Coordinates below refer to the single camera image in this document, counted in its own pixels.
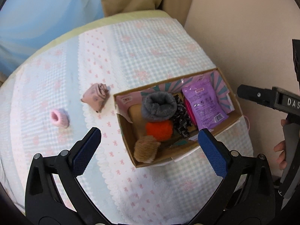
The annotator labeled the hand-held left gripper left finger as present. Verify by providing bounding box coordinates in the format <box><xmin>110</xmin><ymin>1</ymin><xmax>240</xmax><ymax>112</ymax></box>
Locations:
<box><xmin>25</xmin><ymin>127</ymin><xmax>110</xmax><ymax>225</ymax></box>

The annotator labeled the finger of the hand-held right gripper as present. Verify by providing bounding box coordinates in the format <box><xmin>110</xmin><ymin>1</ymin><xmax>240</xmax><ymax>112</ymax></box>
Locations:
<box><xmin>237</xmin><ymin>84</ymin><xmax>280</xmax><ymax>110</ymax></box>
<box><xmin>292</xmin><ymin>39</ymin><xmax>300</xmax><ymax>85</ymax></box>

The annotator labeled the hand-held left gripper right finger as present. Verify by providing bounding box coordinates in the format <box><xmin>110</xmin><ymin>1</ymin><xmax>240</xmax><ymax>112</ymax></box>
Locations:
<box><xmin>197</xmin><ymin>128</ymin><xmax>276</xmax><ymax>225</ymax></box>

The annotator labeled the black patterned scrunchie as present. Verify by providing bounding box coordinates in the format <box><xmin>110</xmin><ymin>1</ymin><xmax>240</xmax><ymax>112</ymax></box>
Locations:
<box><xmin>173</xmin><ymin>96</ymin><xmax>195</xmax><ymax>138</ymax></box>

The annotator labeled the patterned cardboard box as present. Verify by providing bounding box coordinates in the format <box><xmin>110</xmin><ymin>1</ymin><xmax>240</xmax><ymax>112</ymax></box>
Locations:
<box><xmin>113</xmin><ymin>67</ymin><xmax>242</xmax><ymax>168</ymax></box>

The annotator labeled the purple plastic packet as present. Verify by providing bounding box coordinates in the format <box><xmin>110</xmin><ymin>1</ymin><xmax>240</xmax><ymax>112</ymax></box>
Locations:
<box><xmin>182</xmin><ymin>76</ymin><xmax>229</xmax><ymax>131</ymax></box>

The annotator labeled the magenta pouch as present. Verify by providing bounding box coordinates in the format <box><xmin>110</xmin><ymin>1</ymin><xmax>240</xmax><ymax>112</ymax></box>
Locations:
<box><xmin>183</xmin><ymin>98</ymin><xmax>200</xmax><ymax>125</ymax></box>

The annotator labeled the orange pompom ball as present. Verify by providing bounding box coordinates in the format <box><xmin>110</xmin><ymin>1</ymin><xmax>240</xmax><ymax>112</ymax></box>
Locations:
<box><xmin>145</xmin><ymin>119</ymin><xmax>174</xmax><ymax>142</ymax></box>

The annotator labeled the brown fluffy ball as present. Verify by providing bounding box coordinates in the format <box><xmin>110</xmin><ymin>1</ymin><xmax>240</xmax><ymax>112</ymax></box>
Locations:
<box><xmin>134</xmin><ymin>136</ymin><xmax>161</xmax><ymax>164</ymax></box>

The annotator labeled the grey fuzzy sock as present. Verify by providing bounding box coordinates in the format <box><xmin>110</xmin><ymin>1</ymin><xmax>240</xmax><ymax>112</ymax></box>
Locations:
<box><xmin>141</xmin><ymin>91</ymin><xmax>178</xmax><ymax>123</ymax></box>

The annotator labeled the person's right hand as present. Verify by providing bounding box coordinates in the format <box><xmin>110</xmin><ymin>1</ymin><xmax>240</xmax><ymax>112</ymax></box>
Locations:
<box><xmin>273</xmin><ymin>119</ymin><xmax>288</xmax><ymax>170</ymax></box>

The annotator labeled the pink fluffy scrunchie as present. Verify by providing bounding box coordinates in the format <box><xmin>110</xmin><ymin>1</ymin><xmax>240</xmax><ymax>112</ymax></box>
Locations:
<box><xmin>50</xmin><ymin>108</ymin><xmax>70</xmax><ymax>129</ymax></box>

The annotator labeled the rolled pink sock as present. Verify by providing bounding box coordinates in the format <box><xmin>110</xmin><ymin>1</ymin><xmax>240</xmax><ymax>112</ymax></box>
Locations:
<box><xmin>81</xmin><ymin>82</ymin><xmax>110</xmax><ymax>113</ymax></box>

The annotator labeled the checked pink-flowered blanket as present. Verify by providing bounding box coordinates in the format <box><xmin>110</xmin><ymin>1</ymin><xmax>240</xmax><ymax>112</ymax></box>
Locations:
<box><xmin>0</xmin><ymin>17</ymin><xmax>255</xmax><ymax>224</ymax></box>

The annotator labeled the bed with green sheet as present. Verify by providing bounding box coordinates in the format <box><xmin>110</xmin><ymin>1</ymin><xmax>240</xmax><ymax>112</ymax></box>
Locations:
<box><xmin>0</xmin><ymin>10</ymin><xmax>179</xmax><ymax>87</ymax></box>

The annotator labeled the light blue hanging cloth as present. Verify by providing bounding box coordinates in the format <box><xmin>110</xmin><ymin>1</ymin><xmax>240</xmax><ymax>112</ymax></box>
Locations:
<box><xmin>0</xmin><ymin>0</ymin><xmax>105</xmax><ymax>75</ymax></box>

